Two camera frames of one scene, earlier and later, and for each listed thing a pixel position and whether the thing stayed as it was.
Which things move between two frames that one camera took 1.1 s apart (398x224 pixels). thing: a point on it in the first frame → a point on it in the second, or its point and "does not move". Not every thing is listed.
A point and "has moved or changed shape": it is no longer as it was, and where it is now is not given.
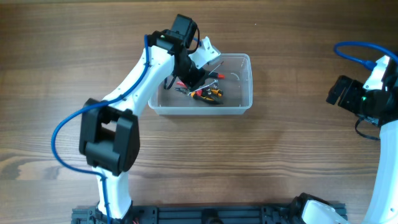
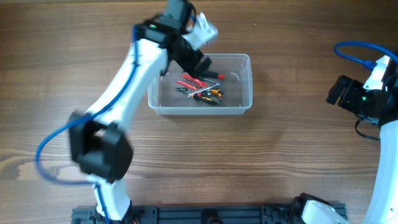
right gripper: x=354 y=87 does not move
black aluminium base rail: x=216 y=214 does not move
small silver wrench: x=215 y=81 has moved or changed shape
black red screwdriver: x=217 y=75 does not move
